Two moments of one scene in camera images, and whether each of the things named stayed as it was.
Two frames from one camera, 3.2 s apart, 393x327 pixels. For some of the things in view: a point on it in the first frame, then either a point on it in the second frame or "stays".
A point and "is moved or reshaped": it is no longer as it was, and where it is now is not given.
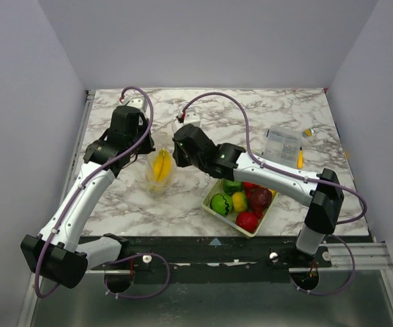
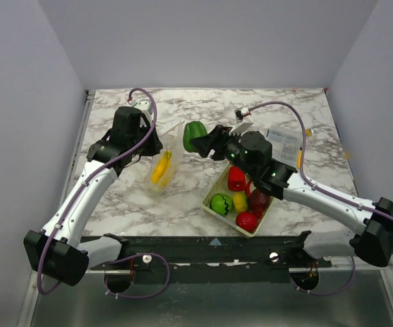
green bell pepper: (231, 187) is moved or reshaped
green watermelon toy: (221, 204) stays
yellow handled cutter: (300, 159) stays
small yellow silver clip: (309, 132) stays
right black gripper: (179, 154) → (217, 142)
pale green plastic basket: (218, 189) stays
